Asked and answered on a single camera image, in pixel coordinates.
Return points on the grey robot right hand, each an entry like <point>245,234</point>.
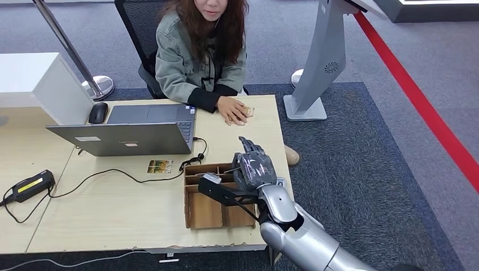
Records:
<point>256,170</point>

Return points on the person's right hand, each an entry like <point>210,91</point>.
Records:
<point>232,110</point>

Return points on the gold printed card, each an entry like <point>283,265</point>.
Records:
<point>160,167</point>
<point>250,111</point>

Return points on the thin pale key card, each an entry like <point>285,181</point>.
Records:
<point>229,171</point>

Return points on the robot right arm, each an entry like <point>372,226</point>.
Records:
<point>307,243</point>

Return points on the person's right forearm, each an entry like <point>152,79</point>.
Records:
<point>202,100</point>

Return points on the white card reader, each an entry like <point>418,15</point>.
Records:
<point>281,183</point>

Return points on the person's tan shoe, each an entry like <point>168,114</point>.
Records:
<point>292,155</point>

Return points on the person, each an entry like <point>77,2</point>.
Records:
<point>179,63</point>

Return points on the round chrome base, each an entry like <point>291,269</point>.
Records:
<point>296,77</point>

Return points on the wooden compartment organizer box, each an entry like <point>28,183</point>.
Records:
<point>202,219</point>

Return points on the grey kiosk stand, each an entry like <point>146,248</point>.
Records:
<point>325,56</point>

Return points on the grey laptop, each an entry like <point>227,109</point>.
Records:
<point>123,140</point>

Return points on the white strip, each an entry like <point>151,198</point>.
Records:
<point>169,260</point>

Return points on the black office chair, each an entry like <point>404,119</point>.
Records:
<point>138,26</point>

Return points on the black computer mouse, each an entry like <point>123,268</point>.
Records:
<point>98,113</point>

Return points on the white cabinet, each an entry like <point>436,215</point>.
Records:
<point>22,74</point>

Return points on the black charger with yellow label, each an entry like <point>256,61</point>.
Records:
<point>31,186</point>

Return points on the grey platform with white top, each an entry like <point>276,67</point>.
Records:
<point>430,11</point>

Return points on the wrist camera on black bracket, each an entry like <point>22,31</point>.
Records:
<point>219,194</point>

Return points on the chrome stanchion post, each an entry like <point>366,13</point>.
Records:
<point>68,48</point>

